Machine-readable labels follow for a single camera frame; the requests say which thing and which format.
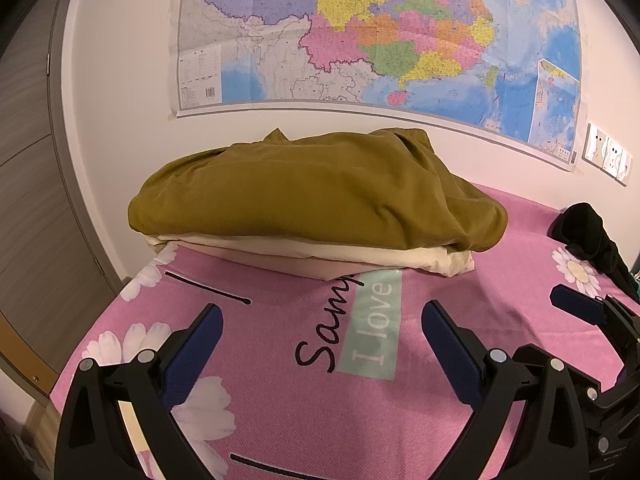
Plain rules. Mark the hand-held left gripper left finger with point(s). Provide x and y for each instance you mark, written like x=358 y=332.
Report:
x=197 y=355

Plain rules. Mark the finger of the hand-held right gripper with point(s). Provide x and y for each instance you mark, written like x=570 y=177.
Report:
x=555 y=360
x=580 y=305

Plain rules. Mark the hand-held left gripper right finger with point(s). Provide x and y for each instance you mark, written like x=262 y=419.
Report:
x=452 y=355

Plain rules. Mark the olive green jacket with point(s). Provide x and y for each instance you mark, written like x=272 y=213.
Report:
x=310 y=195

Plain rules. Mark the black garment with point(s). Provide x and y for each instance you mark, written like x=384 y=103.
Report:
x=590 y=235

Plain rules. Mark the pink flower print bed sheet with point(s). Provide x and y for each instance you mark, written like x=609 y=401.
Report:
x=300 y=410

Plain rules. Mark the cream folded garment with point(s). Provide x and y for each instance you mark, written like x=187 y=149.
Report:
x=300 y=257

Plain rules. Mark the grey wooden door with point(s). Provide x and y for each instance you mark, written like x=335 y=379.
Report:
x=35 y=185

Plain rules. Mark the white wall socket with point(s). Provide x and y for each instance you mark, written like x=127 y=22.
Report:
x=595 y=144
x=613 y=156

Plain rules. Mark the colourful wall map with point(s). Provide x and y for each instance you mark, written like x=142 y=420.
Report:
x=375 y=35

